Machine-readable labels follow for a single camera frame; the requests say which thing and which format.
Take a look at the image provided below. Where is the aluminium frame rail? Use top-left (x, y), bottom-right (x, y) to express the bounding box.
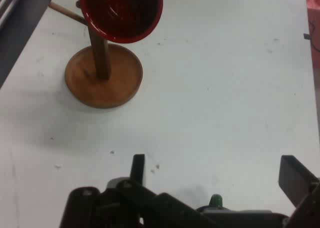
top-left (0, 0), bottom-right (26, 30)

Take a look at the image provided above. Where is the dark green enamel mug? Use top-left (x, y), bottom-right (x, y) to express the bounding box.
top-left (196, 194), bottom-right (231, 213)

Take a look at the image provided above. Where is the red plastic bag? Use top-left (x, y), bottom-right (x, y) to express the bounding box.
top-left (305, 0), bottom-right (320, 69)

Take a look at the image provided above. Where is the thin black cable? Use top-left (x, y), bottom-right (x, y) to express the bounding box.
top-left (309, 20), bottom-right (320, 52)

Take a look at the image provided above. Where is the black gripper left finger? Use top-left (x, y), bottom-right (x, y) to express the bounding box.
top-left (59, 154), bottom-right (218, 228)

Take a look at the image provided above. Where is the wooden mug tree stand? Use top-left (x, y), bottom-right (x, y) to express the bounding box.
top-left (48, 0), bottom-right (144, 109)

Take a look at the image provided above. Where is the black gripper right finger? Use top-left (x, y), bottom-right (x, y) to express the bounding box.
top-left (278, 155), bottom-right (320, 228)

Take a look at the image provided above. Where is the red enamel mug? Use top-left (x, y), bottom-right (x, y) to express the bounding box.
top-left (79, 0), bottom-right (164, 44)

